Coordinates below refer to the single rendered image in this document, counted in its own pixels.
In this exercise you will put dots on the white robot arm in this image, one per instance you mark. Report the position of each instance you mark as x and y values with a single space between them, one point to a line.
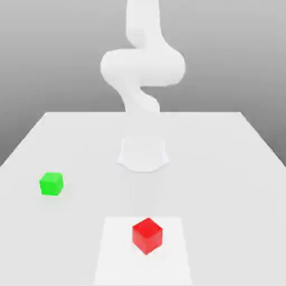
143 67

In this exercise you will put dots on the small red cube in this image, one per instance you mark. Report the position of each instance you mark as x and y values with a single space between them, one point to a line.
147 236

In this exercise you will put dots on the small green cube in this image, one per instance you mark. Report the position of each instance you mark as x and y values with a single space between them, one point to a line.
51 184

